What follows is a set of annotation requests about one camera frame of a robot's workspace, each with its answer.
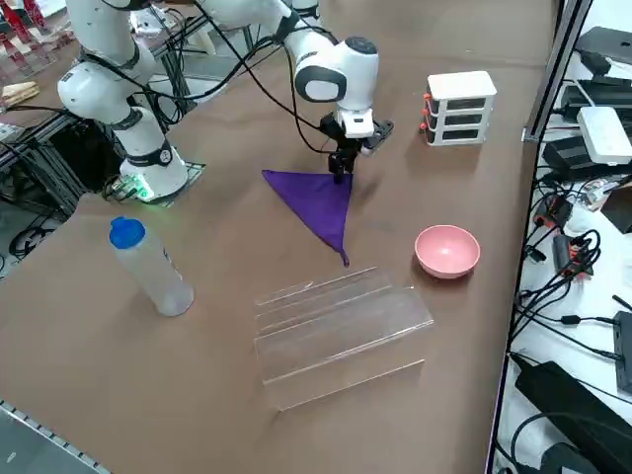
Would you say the black usb hub box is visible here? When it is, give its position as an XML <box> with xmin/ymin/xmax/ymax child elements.
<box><xmin>611</xmin><ymin>310</ymin><xmax>632</xmax><ymax>391</ymax></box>

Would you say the large black flat device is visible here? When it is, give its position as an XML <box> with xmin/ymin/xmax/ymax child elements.
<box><xmin>513</xmin><ymin>359</ymin><xmax>632</xmax><ymax>474</ymax></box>

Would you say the clear bottle with blue cap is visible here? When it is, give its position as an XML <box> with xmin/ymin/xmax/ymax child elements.
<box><xmin>108</xmin><ymin>215</ymin><xmax>195</xmax><ymax>318</ymax></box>

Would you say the clear acrylic stepped rack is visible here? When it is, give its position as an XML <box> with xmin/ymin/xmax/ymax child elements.
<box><xmin>254</xmin><ymin>266</ymin><xmax>435</xmax><ymax>411</ymax></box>

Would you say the black power brick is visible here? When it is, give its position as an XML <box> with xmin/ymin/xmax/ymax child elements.
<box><xmin>542</xmin><ymin>135</ymin><xmax>609</xmax><ymax>182</ymax></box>

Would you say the aluminium frame post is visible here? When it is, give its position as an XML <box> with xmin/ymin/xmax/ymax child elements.
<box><xmin>522</xmin><ymin>0</ymin><xmax>593</xmax><ymax>144</ymax></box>

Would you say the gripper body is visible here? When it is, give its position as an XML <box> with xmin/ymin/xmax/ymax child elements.
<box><xmin>320</xmin><ymin>113</ymin><xmax>395</xmax><ymax>159</ymax></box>

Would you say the black and orange plug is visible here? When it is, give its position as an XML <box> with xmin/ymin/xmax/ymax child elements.
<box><xmin>535</xmin><ymin>195</ymin><xmax>574</xmax><ymax>229</ymax></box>

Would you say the wooden block stack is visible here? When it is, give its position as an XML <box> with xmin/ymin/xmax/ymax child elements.
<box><xmin>2</xmin><ymin>81</ymin><xmax>40</xmax><ymax>108</ymax></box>

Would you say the pink bowl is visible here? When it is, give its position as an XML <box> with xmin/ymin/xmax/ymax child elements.
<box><xmin>414</xmin><ymin>224</ymin><xmax>481</xmax><ymax>280</ymax></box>

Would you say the white rectangular power box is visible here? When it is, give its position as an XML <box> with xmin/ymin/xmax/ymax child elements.
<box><xmin>576</xmin><ymin>106</ymin><xmax>632</xmax><ymax>164</ymax></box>

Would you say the purple cloth towel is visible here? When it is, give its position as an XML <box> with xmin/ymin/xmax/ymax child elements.
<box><xmin>261</xmin><ymin>170</ymin><xmax>355</xmax><ymax>268</ymax></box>

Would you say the white mini drawer box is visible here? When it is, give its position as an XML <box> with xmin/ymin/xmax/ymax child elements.
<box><xmin>420</xmin><ymin>70</ymin><xmax>498</xmax><ymax>148</ymax></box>

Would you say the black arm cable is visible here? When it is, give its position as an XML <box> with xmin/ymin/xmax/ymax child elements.
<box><xmin>192</xmin><ymin>0</ymin><xmax>347</xmax><ymax>155</ymax></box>

